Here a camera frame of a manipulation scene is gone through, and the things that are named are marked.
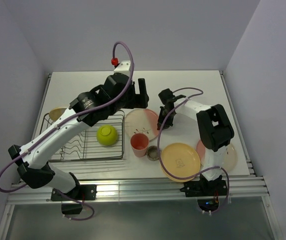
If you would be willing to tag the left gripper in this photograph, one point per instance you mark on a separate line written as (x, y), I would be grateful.
(137, 100)

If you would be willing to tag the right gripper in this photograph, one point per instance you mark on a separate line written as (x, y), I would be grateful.
(160, 120)

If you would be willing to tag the pink cream plate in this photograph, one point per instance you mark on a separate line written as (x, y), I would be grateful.
(142, 121)
(230, 158)

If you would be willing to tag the plain yellow bear plate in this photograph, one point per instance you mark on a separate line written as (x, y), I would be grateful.
(181, 160)

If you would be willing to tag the lime green bowl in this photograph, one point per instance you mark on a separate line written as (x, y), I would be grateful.
(107, 135)

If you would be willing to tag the yellow cream leaf plate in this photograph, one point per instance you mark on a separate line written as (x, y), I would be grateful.
(56, 113)

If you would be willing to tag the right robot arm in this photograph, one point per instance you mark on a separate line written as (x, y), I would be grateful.
(214, 127)

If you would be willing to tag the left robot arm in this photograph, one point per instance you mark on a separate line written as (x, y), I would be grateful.
(83, 112)

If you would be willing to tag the pink plastic cup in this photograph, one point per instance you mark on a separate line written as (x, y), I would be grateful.
(139, 143)

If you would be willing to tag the small speckled ceramic cup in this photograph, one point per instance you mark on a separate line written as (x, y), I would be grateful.
(152, 153)

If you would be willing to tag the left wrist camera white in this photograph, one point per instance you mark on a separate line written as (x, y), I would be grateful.
(124, 68)

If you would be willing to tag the aluminium table edge rail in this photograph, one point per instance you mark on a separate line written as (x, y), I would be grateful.
(137, 190)

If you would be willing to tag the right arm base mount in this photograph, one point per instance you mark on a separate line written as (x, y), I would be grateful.
(211, 197)

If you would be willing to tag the black wire dish rack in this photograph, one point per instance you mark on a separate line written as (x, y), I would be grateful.
(85, 147)

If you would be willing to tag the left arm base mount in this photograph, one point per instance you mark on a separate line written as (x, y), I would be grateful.
(74, 201)

